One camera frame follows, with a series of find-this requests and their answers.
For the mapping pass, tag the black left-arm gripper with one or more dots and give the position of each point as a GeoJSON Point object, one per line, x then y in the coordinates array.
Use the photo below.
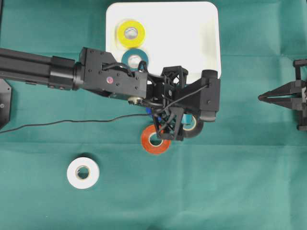
{"type": "Point", "coordinates": [163, 98]}

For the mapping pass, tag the yellow tape roll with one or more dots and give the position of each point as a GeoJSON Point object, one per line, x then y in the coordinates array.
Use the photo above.
{"type": "Point", "coordinates": [131, 34]}

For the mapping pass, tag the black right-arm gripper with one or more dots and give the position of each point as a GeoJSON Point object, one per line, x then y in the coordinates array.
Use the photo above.
{"type": "Point", "coordinates": [288, 89]}

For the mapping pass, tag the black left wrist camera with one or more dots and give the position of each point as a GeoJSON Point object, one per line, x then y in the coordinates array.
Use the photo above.
{"type": "Point", "coordinates": [205, 103]}

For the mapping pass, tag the white plastic tray case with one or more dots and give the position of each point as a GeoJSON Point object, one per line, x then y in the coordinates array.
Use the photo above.
{"type": "Point", "coordinates": [177, 34]}

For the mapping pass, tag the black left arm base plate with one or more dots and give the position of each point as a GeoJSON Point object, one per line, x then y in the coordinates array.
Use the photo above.
{"type": "Point", "coordinates": [5, 103]}

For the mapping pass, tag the blue tape roll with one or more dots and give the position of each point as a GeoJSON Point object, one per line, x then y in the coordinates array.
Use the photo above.
{"type": "Point", "coordinates": [149, 111]}

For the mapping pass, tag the black tape roll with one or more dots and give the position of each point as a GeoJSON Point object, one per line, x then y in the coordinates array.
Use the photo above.
{"type": "Point", "coordinates": [193, 129]}

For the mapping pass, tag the white tape roll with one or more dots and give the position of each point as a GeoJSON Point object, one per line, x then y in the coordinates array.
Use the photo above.
{"type": "Point", "coordinates": [90, 180]}

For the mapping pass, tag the green table cloth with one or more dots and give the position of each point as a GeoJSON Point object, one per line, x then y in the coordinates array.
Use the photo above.
{"type": "Point", "coordinates": [245, 171]}

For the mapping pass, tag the red tape roll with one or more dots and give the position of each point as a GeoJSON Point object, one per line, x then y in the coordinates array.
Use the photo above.
{"type": "Point", "coordinates": [151, 143]}

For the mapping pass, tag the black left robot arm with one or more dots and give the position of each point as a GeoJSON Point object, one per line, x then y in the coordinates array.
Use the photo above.
{"type": "Point", "coordinates": [96, 71]}

